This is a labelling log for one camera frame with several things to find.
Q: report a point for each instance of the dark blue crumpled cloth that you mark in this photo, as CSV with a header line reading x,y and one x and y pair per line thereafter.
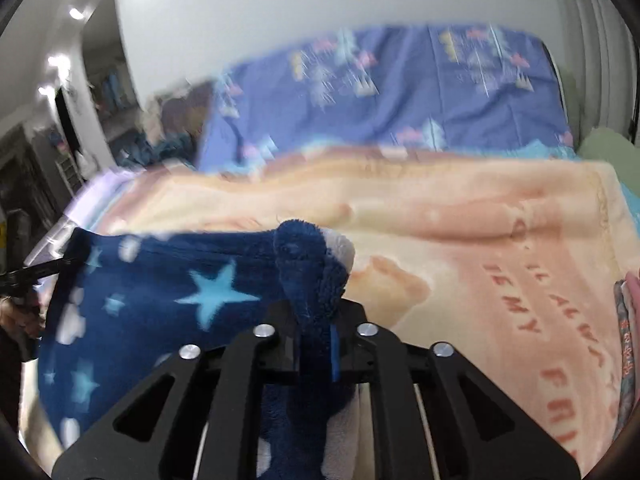
x,y
160,152

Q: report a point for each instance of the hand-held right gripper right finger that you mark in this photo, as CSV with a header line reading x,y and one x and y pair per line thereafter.
x,y
336,355

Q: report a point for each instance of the blue tree-print bedding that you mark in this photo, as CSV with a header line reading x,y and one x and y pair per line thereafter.
x,y
400,90

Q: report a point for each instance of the light green bedsheet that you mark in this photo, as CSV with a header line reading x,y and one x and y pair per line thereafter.
x,y
605,152

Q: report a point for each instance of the white pleated curtain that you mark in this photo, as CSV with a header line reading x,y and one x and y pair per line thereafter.
x,y
600,60

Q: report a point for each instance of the grey folded garment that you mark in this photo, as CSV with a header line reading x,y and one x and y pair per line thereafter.
x,y
625,355

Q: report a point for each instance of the peach printed blanket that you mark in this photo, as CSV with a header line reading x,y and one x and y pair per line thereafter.
x,y
450,235

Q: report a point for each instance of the navy star-print fleece pajama top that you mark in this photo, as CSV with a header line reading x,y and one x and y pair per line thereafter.
x,y
200,280

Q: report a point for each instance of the person's left hand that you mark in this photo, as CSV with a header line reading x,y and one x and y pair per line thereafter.
x,y
25,317

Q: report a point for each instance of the lilac cloth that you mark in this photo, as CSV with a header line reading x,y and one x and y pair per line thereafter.
x,y
100,195

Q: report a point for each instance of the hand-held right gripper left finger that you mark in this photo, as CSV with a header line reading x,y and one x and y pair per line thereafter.
x,y
280,350

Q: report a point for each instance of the dark floral pillow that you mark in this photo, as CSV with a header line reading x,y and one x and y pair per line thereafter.
x,y
185,110

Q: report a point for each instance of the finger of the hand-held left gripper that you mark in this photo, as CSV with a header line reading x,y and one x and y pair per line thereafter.
x,y
45,267

